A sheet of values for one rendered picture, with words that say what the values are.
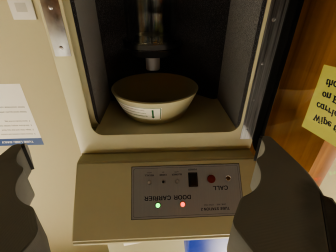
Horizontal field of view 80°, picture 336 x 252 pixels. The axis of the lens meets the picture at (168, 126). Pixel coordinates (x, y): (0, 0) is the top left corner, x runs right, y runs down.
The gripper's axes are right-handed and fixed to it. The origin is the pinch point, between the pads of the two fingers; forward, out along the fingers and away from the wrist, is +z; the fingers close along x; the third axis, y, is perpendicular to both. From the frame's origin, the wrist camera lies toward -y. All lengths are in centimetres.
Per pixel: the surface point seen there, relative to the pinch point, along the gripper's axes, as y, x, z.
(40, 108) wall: 26, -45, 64
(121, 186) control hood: 19.4, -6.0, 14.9
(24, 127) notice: 34, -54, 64
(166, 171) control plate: 17.7, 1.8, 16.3
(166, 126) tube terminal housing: 12.2, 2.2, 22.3
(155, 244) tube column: 48, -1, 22
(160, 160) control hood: 16.5, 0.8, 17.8
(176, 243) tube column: 48, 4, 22
